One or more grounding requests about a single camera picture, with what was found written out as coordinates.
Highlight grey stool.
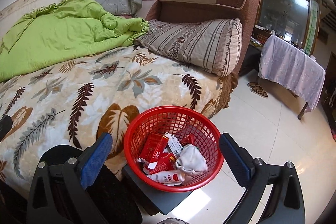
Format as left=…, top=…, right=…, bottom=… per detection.
left=122, top=164, right=195, bottom=216

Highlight black phone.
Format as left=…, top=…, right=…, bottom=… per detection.
left=0, top=115, right=13, bottom=142

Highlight green quilt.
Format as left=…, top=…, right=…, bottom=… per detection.
left=0, top=0, right=150, bottom=83

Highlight white carton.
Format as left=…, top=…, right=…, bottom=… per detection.
left=164, top=132, right=184, bottom=159

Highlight dark wooden cabinet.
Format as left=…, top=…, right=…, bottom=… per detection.
left=320, top=53, right=336, bottom=130

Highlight dark cloth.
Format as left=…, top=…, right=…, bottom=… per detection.
left=0, top=145, right=143, bottom=224

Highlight white tube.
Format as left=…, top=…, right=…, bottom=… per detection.
left=147, top=171, right=185, bottom=186

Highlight red cigarette box gold emblem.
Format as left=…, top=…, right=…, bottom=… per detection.
left=138, top=133, right=168, bottom=161

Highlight wooden mirror cabinet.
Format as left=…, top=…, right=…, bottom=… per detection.
left=244, top=0, right=322, bottom=56

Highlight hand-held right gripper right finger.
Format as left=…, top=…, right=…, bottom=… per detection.
left=219, top=133, right=306, bottom=224

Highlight white sock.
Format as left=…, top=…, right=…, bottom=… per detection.
left=175, top=144, right=208, bottom=177

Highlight wooden table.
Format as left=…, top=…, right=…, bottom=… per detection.
left=298, top=101, right=310, bottom=121

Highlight red plastic basket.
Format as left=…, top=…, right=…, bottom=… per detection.
left=123, top=106, right=225, bottom=193

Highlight brown fringed bed cover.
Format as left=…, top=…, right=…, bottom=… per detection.
left=207, top=73, right=238, bottom=119

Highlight striped pillow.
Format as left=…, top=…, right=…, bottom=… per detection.
left=135, top=18, right=243, bottom=77

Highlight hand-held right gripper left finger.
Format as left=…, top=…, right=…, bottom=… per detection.
left=26, top=132, right=113, bottom=224

